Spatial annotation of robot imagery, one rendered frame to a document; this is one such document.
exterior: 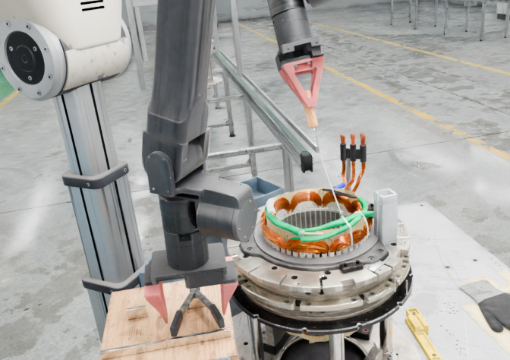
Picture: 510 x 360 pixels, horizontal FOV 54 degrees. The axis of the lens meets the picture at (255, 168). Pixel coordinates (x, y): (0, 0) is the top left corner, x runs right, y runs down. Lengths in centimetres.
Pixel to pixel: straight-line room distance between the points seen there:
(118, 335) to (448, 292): 82
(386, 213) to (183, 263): 35
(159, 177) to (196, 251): 12
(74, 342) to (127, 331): 183
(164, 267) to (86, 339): 193
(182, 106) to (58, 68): 42
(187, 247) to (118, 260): 50
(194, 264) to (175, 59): 27
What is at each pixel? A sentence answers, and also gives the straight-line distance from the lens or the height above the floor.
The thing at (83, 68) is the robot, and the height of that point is 140.
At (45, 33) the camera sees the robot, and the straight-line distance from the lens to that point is 96.
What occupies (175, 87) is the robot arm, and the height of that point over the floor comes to 142.
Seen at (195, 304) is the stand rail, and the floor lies 107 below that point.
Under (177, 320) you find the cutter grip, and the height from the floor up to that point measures 109.
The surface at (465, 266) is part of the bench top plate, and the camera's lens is 142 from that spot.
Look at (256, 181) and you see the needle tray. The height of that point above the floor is 105.
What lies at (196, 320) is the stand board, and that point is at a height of 106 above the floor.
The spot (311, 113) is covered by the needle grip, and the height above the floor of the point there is 132.
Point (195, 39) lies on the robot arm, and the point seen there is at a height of 148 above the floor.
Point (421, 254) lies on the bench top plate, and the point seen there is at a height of 78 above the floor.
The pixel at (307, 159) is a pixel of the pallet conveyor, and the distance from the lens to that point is 223.
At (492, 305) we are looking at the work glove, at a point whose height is 80.
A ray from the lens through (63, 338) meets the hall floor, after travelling 267.
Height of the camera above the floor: 154
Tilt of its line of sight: 22 degrees down
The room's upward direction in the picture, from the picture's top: 6 degrees counter-clockwise
